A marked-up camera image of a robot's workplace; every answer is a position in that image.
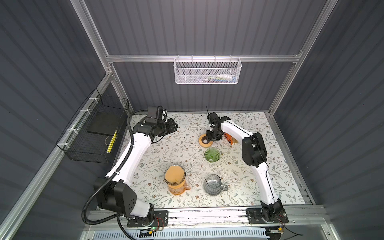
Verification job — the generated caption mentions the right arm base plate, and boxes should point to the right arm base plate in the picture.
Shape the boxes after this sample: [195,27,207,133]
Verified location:
[246,208,289,225]

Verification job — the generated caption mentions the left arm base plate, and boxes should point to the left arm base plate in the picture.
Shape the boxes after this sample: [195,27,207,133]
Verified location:
[127,210,169,228]

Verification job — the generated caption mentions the black flat box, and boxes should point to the black flat box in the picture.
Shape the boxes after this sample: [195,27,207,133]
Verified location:
[87,112,120,136]

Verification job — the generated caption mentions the black corrugated cable hose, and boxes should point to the black corrugated cable hose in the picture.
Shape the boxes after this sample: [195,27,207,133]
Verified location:
[81,109,149,226]

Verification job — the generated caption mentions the grey glass carafe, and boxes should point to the grey glass carafe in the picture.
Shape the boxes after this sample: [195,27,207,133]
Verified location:
[204,174,229,196]

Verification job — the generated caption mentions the yellow green striped stick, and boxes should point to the yellow green striped stick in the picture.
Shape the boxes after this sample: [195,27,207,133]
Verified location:
[107,131,118,154]

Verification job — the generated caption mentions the green glass dripper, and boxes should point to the green glass dripper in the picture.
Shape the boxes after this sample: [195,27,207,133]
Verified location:
[204,148,221,163]

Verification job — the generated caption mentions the black wire basket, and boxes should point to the black wire basket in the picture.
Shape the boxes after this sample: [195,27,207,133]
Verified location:
[57,90,130,164]

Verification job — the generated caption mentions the white wire mesh basket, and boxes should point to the white wire mesh basket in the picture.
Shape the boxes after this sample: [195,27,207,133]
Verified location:
[173,57,242,85]

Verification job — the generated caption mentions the markers in white basket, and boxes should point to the markers in white basket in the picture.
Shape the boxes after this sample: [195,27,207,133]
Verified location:
[200,74,238,84]

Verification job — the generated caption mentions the floral table mat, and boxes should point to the floral table mat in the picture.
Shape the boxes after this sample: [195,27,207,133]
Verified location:
[131,112,305,209]

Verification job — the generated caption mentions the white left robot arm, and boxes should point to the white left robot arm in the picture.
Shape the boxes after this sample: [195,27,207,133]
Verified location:
[91,106,178,221]

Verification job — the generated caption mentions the orange glass carafe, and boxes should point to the orange glass carafe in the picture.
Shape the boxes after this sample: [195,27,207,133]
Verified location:
[168,180,191,195]

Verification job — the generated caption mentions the grey glass dripper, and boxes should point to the grey glass dripper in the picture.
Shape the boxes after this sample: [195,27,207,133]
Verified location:
[163,164,187,186]

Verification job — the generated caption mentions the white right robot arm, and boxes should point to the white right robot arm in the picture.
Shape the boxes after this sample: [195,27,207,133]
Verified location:
[206,112,287,224]

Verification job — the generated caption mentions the orange coffee filter holder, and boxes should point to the orange coffee filter holder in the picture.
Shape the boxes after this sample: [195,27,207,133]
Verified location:
[224,133,238,145]

